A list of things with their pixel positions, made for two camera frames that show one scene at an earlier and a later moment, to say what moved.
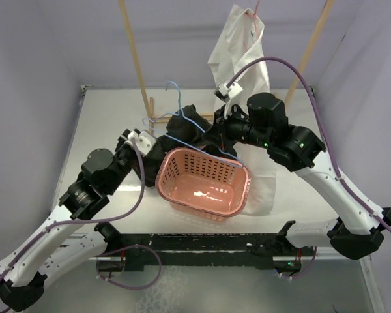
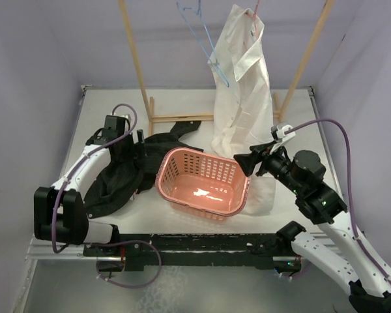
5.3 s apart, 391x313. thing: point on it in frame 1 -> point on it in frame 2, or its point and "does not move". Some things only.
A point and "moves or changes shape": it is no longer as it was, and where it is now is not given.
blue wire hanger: [195, 124] -> [195, 21]
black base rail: [231, 250] does not move
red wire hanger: [254, 17] does not move
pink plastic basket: [210, 186] does not move
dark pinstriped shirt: [186, 127] moves or changes shape
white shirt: [242, 72] does not move
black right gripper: [219, 133] -> [247, 162]
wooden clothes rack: [152, 117] does not move
